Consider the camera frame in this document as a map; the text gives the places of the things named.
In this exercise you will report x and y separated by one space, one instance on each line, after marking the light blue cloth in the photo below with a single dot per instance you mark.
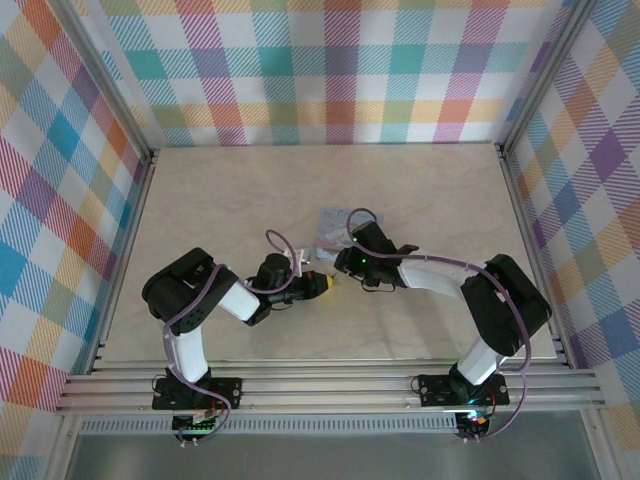
332 225

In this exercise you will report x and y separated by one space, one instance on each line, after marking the aluminium frame post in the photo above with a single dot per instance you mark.
102 75
545 75

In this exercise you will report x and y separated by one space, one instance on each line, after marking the aluminium right frame post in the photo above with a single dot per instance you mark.
545 75

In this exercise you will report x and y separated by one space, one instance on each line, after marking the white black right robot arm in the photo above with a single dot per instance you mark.
435 275

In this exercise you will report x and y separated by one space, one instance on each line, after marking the aluminium mounting rail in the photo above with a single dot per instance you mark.
325 390

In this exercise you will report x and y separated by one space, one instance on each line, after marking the aluminium right side rail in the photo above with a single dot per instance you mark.
535 225

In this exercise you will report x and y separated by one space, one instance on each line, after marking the aluminium left frame post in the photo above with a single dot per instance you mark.
102 75

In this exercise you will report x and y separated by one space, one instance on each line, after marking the aluminium left side rail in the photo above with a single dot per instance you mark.
127 240

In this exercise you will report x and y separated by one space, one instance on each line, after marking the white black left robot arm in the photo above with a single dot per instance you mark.
187 350

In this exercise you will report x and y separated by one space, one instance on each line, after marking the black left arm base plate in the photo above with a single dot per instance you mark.
225 387

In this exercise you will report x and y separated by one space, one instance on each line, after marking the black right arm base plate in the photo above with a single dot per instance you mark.
435 387

